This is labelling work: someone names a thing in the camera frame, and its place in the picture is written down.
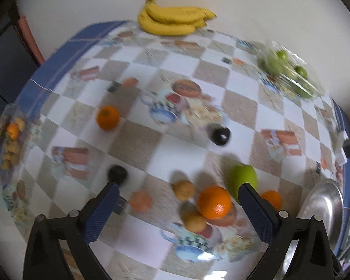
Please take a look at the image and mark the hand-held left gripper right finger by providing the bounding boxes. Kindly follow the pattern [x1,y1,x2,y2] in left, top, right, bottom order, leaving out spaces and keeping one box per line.
[238,183,343,280]

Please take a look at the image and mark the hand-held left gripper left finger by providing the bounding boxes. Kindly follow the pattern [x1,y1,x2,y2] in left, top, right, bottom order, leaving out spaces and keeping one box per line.
[23,182,121,280]

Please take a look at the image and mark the small mandarin orange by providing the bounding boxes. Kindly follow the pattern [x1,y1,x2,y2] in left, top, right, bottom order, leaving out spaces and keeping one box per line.
[97,106,120,131]
[260,190,283,210]

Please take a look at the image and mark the dark avocado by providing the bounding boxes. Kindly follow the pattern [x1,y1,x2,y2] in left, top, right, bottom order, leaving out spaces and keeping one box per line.
[211,125,231,146]
[107,165,128,186]

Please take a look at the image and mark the large orange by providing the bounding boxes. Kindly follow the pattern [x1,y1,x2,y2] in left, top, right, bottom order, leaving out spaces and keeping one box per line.
[198,186,232,220]

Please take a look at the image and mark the tan round fruit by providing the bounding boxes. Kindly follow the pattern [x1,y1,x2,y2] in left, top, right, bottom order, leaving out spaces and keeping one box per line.
[172,180,195,201]
[182,210,207,234]

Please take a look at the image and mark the metal bowl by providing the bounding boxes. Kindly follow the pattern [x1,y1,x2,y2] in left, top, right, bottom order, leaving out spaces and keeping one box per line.
[281,178,345,280]

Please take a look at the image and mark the pile of small tan fruits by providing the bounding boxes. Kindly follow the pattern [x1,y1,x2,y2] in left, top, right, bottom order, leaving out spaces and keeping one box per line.
[0,117,27,170]

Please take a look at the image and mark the pile of small green fruits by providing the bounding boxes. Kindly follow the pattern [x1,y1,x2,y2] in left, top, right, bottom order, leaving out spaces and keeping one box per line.
[264,49,315,98]

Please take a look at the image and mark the printed checkered tablecloth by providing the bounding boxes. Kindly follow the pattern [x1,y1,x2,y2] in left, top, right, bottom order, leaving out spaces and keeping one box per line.
[0,20,350,280]

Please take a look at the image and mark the white plastic object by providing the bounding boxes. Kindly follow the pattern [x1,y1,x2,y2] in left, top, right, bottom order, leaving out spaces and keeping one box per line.
[334,128,350,164]

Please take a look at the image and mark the plastic bag of small fruit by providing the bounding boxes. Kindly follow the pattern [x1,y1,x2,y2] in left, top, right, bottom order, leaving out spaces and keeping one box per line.
[0,105,44,181]

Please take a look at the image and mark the mandarin orange in tray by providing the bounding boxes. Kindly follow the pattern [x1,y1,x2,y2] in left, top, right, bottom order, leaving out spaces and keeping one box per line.
[6,123,20,140]

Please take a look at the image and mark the clear plastic clamshell container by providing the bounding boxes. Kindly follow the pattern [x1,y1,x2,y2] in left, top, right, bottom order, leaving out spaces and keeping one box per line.
[257,39,324,100]

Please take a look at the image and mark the salmon pink chair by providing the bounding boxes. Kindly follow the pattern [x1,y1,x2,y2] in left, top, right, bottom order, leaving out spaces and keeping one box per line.
[17,15,46,65]

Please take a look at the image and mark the bunch of yellow bananas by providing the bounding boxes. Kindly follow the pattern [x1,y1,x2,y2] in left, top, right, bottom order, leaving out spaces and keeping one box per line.
[138,0,218,36]

